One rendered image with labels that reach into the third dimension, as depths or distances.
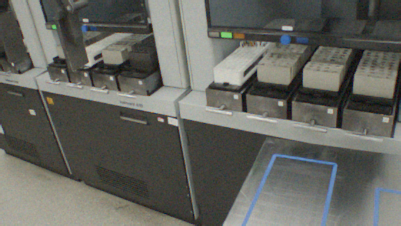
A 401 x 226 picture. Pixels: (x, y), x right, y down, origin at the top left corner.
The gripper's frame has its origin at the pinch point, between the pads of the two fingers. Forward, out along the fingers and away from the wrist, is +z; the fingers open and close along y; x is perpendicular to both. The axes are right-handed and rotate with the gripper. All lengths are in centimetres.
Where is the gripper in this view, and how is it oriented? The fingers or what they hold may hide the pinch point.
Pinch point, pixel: (44, 55)
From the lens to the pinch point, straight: 54.1
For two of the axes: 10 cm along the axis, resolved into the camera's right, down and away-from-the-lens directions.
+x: 5.0, -4.8, 7.2
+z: 1.2, 8.6, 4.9
